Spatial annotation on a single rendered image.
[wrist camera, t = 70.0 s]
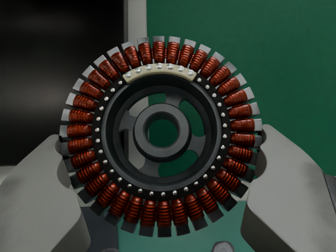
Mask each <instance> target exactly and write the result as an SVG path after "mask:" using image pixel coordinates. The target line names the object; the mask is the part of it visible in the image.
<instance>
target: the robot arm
mask: <svg viewBox="0 0 336 252"><path fill-rule="evenodd" d="M257 135H258V136H262V138H263V141H262V145H261V146H260V149H257V152H258V158H257V162H256V166H255V170H254V173H255V175H256V177H257V179H255V180H253V181H252V182H251V184H250V188H249V192H248V196H247V201H246V205H245V209H244V214H243V218H242V223H241V228H240V232H241V235H242V237H243V239H244V240H245V241H246V242H247V243H248V244H249V245H250V247H251V248H252V249H253V250H254V251H255V252H336V177H335V176H332V175H327V174H325V173H324V172H323V170H322V169H321V168H320V167H319V166H318V165H317V163H316V162H315V161H314V160H313V159H312V158H311V157H310V156H309V155H308V154H307V153H306V152H305V151H303V150H302V149H301V148H300V147H299V146H297V145H296V144H295V143H293V142H292V141H291V140H289V139H288V138H287V137H285V136H284V135H283V134H281V133H280V132H279V131H277V130H276V129H275V128H273V127H272V126H271V125H269V124H263V125H262V131H261V132H258V134H257ZM63 142H64V141H63V138H62V136H61V135H60V134H53V135H50V136H49V137H48V138H47V139H46V140H44V141H43V142H42V143H41V144H40V145H39V146H38V147H36V148H35V149H34V150H33V151H32V152H31V153H30V154H28V155H27V156H26V157H25V158H24V159H23V160H22V161H21V162H20V163H19V164H18V165H17V166H16V167H15V168H14V169H13V170H12V171H11V172H10V173H9V174H8V175H7V177H6V178H5V179H4V180H3V182H2V183H1V184H0V252H86V251H87V250H88V248H89V246H90V244H91V237H90V234H89V231H88V228H87V224H86V221H85V218H84V216H83V213H82V210H81V207H80V204H79V201H78V198H77V196H76V193H75V192H74V191H73V190H71V189H69V187H70V185H71V180H70V177H69V174H68V171H67V168H66V165H65V163H64V160H66V159H69V156H62V155H61V143H63ZM211 252H235V250H234V246H233V245H232V244H231V243H230V242H228V241H217V242H215V243H214V245H213V247H212V250H211Z"/></svg>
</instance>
